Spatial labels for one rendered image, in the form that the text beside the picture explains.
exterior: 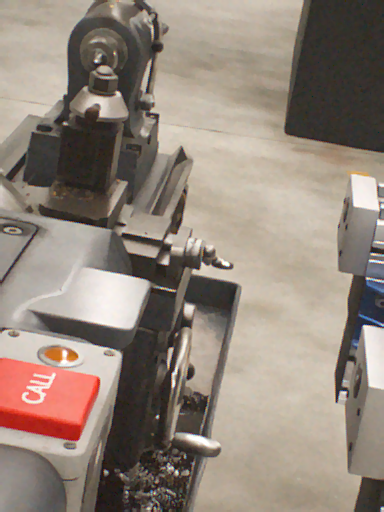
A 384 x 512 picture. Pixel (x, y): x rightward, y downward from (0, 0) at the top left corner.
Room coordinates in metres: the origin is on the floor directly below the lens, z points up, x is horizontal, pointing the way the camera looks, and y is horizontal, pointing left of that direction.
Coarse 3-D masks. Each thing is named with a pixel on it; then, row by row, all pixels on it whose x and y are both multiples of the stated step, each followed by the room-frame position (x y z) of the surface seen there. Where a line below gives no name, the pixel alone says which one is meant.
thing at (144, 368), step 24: (192, 312) 1.83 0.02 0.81; (144, 336) 1.63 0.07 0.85; (168, 336) 1.66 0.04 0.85; (192, 336) 1.74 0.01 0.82; (144, 360) 1.63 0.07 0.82; (120, 384) 1.63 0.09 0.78; (144, 384) 1.63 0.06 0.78; (168, 384) 1.64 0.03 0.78; (120, 408) 1.63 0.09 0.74; (144, 408) 1.64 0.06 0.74; (168, 408) 1.63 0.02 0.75; (120, 432) 1.63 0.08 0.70; (144, 432) 1.65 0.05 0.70; (168, 432) 1.63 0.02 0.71; (120, 456) 1.63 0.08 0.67
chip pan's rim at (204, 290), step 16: (192, 288) 2.50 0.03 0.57; (208, 288) 2.50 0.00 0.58; (224, 288) 2.50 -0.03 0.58; (240, 288) 2.48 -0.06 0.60; (208, 304) 2.50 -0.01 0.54; (224, 304) 2.50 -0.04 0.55; (224, 336) 2.34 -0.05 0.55; (224, 352) 2.17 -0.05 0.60; (224, 368) 2.11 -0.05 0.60; (208, 416) 1.93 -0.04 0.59; (208, 432) 1.87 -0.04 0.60; (192, 480) 1.78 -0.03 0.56; (192, 496) 1.67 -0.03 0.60
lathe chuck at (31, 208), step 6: (0, 186) 1.13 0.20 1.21; (0, 192) 1.12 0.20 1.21; (6, 192) 1.12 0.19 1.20; (0, 198) 1.11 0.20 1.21; (6, 198) 1.12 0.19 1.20; (12, 198) 1.13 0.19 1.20; (0, 204) 1.10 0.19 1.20; (6, 204) 1.11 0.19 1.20; (12, 204) 1.12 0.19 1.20; (18, 204) 1.13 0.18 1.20; (30, 204) 1.15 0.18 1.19; (18, 210) 1.12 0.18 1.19; (30, 210) 1.15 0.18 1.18; (36, 210) 1.15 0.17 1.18
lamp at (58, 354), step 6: (48, 348) 0.73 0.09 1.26; (54, 348) 0.72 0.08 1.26; (60, 348) 0.73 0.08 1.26; (66, 348) 0.73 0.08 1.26; (48, 354) 0.72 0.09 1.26; (54, 354) 0.72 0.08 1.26; (60, 354) 0.72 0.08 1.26; (66, 354) 0.72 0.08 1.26; (72, 354) 0.72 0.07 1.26; (54, 360) 0.71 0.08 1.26; (60, 360) 0.71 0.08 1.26; (66, 360) 0.71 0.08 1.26; (72, 360) 0.71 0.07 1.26
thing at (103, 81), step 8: (96, 72) 1.73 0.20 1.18; (104, 72) 1.72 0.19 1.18; (112, 72) 1.73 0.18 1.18; (96, 80) 1.71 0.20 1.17; (104, 80) 1.71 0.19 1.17; (112, 80) 1.72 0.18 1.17; (88, 88) 1.72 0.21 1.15; (96, 88) 1.71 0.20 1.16; (104, 88) 1.71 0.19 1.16; (112, 88) 1.72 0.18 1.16
